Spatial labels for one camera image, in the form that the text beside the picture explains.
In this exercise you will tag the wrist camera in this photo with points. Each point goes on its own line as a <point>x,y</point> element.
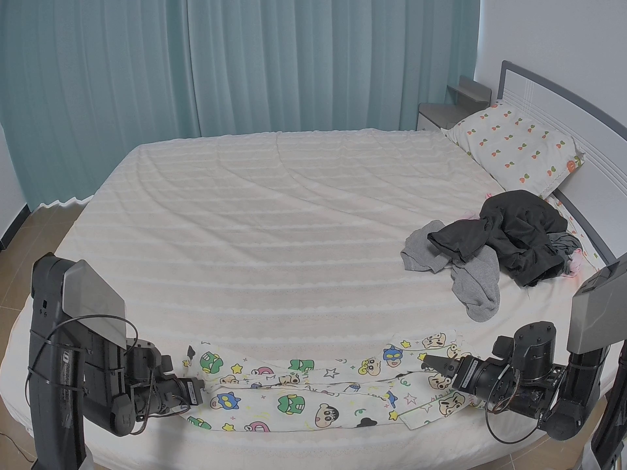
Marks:
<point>503,348</point>
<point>164,364</point>

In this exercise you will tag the white printed pyjama top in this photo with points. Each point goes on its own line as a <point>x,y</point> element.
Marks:
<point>294,404</point>

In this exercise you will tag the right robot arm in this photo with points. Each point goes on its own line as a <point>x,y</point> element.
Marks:
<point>583,380</point>

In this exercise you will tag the pink garment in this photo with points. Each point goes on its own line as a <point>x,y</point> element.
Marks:
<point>578,262</point>

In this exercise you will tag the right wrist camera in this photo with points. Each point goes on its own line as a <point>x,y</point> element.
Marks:
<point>503,348</point>

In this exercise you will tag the bed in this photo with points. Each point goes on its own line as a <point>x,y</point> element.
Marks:
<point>269,238</point>

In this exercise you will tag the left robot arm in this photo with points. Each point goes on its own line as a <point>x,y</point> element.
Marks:
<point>49,360</point>

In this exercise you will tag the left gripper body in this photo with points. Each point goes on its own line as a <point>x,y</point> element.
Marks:
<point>188,392</point>

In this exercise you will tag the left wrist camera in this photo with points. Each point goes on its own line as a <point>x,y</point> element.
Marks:
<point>164,364</point>

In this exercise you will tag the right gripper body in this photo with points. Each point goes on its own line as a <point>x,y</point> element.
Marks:
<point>472,375</point>

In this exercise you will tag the dark grey garment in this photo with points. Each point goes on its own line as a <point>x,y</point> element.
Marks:
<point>563,243</point>

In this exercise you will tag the black garment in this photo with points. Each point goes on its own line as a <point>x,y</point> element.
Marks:
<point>519,223</point>

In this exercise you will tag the grey bedside table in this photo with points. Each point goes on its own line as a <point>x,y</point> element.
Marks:
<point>436,115</point>

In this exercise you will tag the white printed pillow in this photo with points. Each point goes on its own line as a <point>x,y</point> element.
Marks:
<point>514,150</point>

